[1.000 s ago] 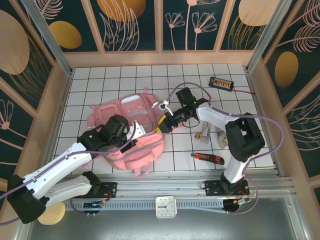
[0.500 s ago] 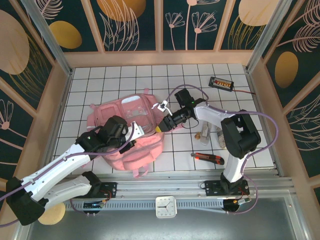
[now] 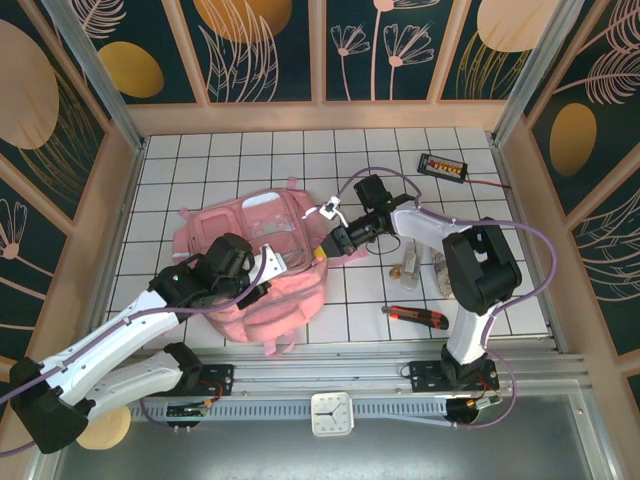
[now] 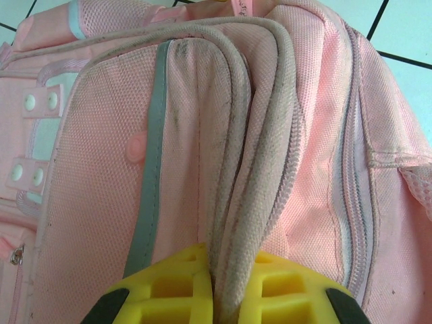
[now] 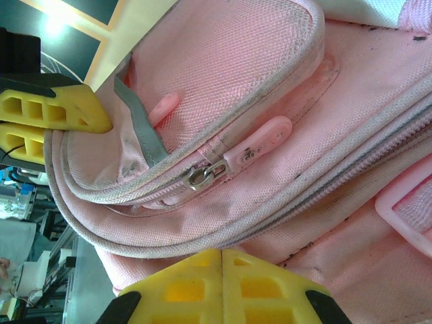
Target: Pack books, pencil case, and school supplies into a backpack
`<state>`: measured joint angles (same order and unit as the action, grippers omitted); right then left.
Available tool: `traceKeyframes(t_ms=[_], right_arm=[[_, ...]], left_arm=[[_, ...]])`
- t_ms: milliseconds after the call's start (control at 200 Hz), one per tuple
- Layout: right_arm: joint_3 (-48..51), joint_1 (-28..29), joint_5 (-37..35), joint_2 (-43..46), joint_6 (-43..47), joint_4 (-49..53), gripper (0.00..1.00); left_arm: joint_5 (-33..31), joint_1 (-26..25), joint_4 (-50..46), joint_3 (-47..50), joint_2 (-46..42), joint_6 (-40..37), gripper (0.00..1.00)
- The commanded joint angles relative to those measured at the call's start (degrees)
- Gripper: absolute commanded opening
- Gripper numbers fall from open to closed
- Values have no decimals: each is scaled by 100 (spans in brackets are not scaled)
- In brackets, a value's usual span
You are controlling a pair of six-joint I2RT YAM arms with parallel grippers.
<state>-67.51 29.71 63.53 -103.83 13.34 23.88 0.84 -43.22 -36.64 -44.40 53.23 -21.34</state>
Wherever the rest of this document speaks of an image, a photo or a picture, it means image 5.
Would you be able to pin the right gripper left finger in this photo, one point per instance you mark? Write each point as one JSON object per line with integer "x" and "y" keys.
{"x": 182, "y": 290}

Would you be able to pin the pink backpack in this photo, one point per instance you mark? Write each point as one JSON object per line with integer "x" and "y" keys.
{"x": 253, "y": 101}

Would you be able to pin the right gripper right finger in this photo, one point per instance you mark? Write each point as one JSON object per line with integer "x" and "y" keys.
{"x": 263, "y": 290}

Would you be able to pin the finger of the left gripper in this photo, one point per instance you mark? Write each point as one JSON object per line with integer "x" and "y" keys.
{"x": 33, "y": 145}
{"x": 77, "y": 108}

